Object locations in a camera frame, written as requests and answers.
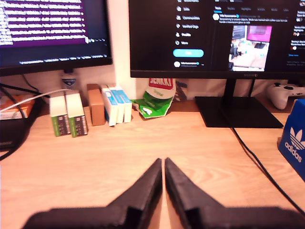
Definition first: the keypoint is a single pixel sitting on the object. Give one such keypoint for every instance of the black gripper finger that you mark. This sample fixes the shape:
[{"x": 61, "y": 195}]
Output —
[
  {"x": 143, "y": 198},
  {"x": 181, "y": 195}
]

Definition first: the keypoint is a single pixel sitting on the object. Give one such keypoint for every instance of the blue striped shoebox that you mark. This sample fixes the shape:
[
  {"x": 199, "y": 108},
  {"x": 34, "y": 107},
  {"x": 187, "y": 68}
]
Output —
[{"x": 293, "y": 143}]

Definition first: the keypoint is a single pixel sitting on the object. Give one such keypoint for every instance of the blue shoebox lid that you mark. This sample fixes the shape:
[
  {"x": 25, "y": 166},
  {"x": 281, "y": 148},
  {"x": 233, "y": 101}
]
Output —
[{"x": 300, "y": 102}]

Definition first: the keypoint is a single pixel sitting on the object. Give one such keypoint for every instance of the white and blue slim box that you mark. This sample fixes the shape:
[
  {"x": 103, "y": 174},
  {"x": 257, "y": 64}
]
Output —
[
  {"x": 119, "y": 112},
  {"x": 109, "y": 112},
  {"x": 128, "y": 112}
]

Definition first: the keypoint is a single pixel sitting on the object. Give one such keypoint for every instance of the brown cardboard box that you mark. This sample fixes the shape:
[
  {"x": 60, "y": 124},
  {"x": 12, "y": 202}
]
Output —
[{"x": 96, "y": 109}]

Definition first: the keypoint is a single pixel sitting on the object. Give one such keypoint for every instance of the green and brown small box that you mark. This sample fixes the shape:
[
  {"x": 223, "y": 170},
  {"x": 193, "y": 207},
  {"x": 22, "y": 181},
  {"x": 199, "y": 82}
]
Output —
[
  {"x": 58, "y": 119},
  {"x": 77, "y": 119}
]

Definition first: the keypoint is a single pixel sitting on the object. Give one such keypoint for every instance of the black box device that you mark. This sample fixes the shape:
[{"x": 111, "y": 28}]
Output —
[{"x": 14, "y": 133}]

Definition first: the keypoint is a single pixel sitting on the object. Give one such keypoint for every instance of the orange and white box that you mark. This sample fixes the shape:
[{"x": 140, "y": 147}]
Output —
[{"x": 14, "y": 105}]

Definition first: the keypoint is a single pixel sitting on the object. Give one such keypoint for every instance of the green and white gum bag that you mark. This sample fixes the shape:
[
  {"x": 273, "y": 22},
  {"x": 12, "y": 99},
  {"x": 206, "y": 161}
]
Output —
[{"x": 155, "y": 102}]

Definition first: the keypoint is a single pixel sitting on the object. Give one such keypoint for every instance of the black monitor stand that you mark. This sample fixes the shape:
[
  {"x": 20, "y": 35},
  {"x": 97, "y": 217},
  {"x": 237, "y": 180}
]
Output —
[{"x": 238, "y": 112}]

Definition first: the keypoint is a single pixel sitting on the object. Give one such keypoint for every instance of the blue shield badge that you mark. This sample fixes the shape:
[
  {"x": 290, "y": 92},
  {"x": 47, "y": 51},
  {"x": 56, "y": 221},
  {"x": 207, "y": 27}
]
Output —
[{"x": 68, "y": 82}]

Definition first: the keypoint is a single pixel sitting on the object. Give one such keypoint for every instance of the white game controller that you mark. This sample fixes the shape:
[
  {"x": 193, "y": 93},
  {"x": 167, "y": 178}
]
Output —
[{"x": 278, "y": 95}]

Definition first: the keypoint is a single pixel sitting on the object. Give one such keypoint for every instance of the black monitor with dark webpage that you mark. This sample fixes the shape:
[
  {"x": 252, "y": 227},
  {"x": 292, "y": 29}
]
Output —
[{"x": 155, "y": 35}]

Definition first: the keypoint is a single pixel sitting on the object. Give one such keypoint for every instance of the black monitor with purple terminal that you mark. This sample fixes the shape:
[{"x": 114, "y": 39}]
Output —
[{"x": 47, "y": 23}]

